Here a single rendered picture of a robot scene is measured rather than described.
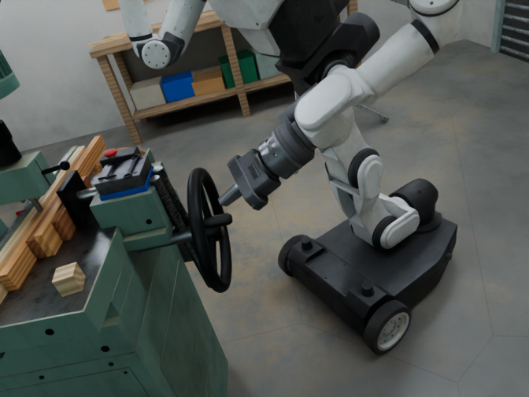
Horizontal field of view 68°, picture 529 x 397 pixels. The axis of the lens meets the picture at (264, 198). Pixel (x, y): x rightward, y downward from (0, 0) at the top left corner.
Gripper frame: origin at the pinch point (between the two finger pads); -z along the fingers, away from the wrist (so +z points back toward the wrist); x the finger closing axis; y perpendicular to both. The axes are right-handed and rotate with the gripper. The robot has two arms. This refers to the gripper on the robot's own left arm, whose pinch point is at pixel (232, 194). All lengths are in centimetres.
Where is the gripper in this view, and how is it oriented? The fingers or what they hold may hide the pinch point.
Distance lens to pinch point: 79.7
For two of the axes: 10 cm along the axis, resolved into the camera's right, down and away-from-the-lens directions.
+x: -4.2, -7.9, 4.5
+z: 7.4, -5.8, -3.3
